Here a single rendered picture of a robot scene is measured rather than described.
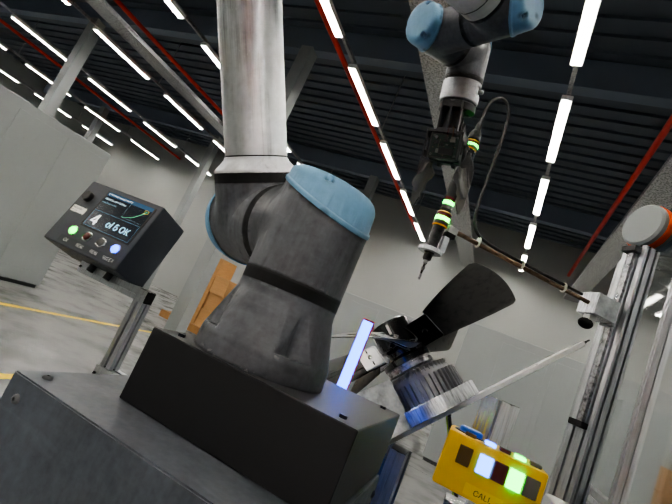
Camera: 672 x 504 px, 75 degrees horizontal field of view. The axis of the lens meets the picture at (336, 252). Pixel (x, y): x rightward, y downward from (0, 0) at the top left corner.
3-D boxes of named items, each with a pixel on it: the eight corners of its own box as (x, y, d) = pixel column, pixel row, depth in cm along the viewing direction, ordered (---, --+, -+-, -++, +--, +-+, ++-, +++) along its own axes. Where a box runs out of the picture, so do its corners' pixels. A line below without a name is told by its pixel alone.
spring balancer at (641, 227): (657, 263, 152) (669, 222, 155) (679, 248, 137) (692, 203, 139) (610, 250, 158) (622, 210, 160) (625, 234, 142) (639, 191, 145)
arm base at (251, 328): (296, 397, 39) (339, 295, 41) (166, 333, 44) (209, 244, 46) (334, 390, 54) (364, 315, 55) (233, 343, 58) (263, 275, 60)
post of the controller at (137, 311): (118, 370, 103) (156, 293, 106) (108, 370, 100) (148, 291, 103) (109, 365, 104) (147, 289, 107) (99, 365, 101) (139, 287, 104)
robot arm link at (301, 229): (282, 272, 42) (336, 150, 44) (223, 254, 52) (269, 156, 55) (362, 312, 49) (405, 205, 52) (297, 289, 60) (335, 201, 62)
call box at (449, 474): (521, 524, 75) (540, 463, 77) (528, 543, 66) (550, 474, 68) (432, 477, 81) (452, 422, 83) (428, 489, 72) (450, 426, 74)
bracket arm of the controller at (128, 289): (151, 305, 105) (156, 294, 106) (142, 303, 103) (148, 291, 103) (85, 273, 114) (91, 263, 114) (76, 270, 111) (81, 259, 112)
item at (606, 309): (598, 325, 145) (606, 301, 146) (617, 327, 138) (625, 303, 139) (575, 313, 142) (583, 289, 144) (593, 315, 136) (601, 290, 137)
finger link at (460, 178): (452, 212, 83) (445, 164, 84) (457, 215, 88) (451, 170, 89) (469, 208, 82) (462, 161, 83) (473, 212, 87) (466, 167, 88)
